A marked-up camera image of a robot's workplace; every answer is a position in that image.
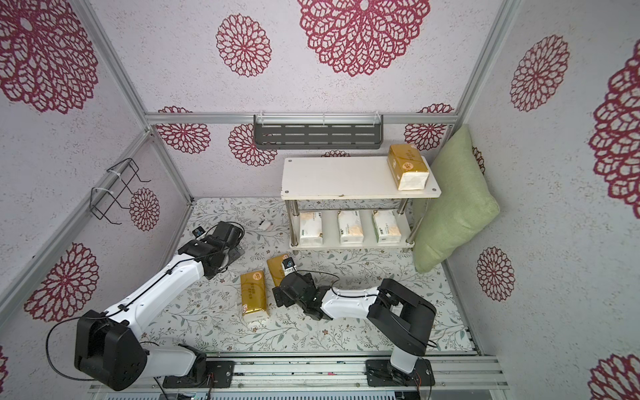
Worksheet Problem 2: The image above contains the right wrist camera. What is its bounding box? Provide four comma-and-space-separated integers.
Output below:
282, 256, 297, 276

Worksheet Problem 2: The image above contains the white tissue pack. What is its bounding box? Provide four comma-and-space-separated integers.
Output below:
372, 210, 402, 243
337, 210, 364, 244
298, 212, 323, 246

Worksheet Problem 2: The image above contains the black wire wall rack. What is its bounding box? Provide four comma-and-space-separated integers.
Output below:
88, 158, 151, 225

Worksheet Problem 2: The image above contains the metal base rail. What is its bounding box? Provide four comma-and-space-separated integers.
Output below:
85, 353, 515, 399

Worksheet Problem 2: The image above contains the green pillow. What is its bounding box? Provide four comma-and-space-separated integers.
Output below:
412, 125, 500, 273

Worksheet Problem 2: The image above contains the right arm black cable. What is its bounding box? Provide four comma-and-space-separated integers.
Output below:
294, 268, 381, 301

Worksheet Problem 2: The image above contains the grey wall-mounted rack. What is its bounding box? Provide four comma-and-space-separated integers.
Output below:
253, 114, 384, 150

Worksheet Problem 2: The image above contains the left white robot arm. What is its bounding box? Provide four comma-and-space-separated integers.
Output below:
73, 222, 245, 391

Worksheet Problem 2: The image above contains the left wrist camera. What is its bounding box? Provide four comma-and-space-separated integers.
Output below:
192, 226, 205, 238

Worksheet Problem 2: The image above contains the white two-tier shelf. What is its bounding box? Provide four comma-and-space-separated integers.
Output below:
281, 156, 442, 252

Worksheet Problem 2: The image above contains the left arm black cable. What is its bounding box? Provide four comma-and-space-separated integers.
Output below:
44, 221, 247, 400

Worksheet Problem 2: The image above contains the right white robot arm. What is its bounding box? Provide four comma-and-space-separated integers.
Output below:
273, 270, 437, 375

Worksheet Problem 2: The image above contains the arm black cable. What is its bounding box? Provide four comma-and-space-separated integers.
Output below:
44, 221, 247, 400
294, 268, 381, 301

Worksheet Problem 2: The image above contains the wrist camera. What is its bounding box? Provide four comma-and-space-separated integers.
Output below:
282, 256, 297, 276
192, 226, 205, 238

